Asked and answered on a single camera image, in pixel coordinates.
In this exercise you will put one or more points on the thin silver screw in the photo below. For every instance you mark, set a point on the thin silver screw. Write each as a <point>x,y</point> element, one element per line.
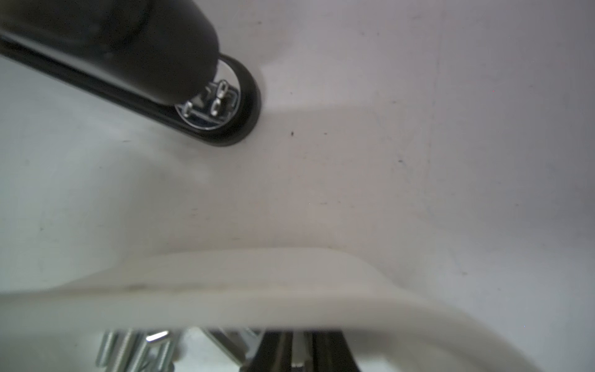
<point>106,348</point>

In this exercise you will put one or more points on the large silver bolt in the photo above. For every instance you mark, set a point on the large silver bolt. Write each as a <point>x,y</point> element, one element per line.
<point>154,351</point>

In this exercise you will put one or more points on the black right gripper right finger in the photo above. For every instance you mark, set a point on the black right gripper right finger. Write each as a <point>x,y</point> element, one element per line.
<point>331,353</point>

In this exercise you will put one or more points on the black stapler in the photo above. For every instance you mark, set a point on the black stapler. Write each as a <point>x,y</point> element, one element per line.
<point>160,59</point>

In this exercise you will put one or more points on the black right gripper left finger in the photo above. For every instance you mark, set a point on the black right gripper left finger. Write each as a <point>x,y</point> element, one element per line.
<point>274,353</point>

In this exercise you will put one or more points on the white plastic storage box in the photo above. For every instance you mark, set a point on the white plastic storage box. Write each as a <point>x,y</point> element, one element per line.
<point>278,288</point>

